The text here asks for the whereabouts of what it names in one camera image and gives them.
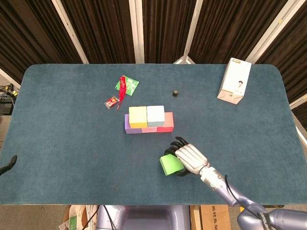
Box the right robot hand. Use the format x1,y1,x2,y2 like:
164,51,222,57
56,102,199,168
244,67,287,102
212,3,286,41
164,136,210,177

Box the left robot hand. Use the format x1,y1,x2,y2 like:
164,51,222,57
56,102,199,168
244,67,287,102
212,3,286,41
0,155,18,175

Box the green foam cube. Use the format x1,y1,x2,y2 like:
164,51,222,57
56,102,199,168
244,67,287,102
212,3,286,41
159,153,184,177

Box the red foam cube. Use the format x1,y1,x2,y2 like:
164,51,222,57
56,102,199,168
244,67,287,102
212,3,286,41
156,112,174,133

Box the yellow foam cube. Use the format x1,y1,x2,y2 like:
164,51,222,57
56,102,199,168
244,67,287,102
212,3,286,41
129,106,148,129

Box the purple foam cube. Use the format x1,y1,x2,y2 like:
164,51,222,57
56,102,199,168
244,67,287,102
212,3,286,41
124,113,142,134

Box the teal felt table cover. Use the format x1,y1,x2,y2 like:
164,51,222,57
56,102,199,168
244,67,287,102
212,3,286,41
0,63,301,206

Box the wooden plank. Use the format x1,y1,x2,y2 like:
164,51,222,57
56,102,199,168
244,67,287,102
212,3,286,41
190,205,201,230

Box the brown cardboard box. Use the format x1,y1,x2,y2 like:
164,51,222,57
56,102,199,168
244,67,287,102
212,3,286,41
200,205,232,230

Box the grey robot torso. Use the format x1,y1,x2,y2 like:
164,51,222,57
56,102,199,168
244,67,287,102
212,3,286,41
95,205,191,230

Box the white green paper bag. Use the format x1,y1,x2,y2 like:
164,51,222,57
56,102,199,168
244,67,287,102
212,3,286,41
59,205,99,230

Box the white carton box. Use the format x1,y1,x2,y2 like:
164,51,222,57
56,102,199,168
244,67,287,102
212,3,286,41
217,57,252,106

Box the green paper packet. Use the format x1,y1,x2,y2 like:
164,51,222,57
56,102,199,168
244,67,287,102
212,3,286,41
113,76,140,96

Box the metal stand foot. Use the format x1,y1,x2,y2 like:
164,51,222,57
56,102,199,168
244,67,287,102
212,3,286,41
172,54,196,65

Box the red feather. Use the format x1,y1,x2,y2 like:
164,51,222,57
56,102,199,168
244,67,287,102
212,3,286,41
117,75,128,111

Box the red candy wrapper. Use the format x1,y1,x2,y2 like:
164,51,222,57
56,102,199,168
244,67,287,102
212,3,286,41
104,95,120,110

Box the dark brown curtain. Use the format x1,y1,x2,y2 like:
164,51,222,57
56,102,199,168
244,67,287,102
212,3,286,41
0,0,307,115

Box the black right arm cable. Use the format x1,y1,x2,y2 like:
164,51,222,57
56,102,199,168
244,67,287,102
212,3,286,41
224,174,272,230

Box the white frame post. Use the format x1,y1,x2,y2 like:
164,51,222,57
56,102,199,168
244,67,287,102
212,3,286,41
0,68,22,90
129,0,145,64
183,0,204,58
51,0,89,64
246,0,303,64
289,94,307,109

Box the black torso cable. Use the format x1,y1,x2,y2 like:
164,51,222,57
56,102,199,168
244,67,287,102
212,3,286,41
103,205,116,230

